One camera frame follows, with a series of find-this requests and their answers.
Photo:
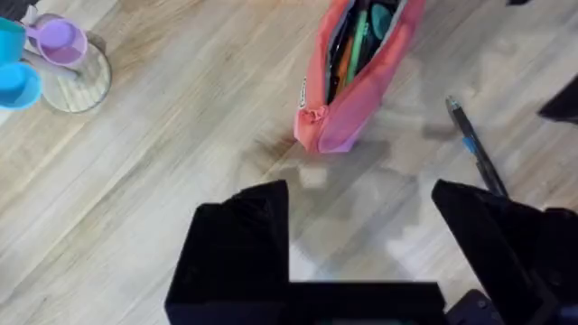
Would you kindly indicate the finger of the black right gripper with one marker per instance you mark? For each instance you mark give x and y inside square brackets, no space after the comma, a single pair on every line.
[564,106]

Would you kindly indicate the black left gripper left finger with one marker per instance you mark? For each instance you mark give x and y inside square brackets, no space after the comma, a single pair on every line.
[235,262]

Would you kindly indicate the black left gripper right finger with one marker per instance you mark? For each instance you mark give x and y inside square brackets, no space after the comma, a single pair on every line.
[519,257]

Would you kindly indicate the pink soft zip bag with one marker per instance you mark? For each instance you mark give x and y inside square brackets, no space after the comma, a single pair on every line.
[357,99]

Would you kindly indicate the black pen with blue band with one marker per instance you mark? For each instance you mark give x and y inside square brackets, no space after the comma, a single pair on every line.
[474,140]

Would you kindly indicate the wooden cup stand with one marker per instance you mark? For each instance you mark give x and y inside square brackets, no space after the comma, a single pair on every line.
[83,88]

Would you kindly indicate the blue plastic cup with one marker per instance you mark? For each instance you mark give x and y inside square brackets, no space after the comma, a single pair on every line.
[18,86]

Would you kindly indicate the purple plastic cup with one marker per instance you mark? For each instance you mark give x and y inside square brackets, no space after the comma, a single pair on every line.
[61,43]

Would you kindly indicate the teal plastic cup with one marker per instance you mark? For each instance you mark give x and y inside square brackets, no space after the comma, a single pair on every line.
[10,40]

